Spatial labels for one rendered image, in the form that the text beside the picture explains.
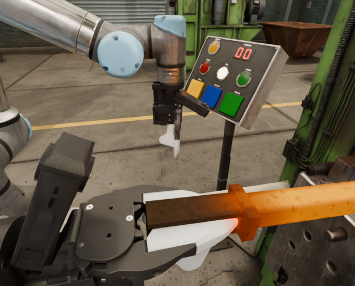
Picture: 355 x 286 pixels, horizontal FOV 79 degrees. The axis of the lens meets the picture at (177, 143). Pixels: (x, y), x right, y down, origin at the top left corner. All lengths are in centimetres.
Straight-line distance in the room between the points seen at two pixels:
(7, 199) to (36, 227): 54
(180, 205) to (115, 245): 7
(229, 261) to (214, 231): 131
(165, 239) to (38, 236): 10
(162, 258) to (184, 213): 4
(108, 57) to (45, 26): 11
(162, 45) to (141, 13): 761
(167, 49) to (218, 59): 40
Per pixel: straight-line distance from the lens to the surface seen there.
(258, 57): 83
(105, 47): 41
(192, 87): 95
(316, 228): 71
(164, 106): 60
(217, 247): 154
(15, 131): 76
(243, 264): 153
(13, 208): 74
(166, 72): 57
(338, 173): 69
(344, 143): 87
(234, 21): 536
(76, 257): 20
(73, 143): 17
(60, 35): 45
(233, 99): 80
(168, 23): 54
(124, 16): 814
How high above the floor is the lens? 131
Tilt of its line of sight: 33 degrees down
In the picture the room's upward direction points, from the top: straight up
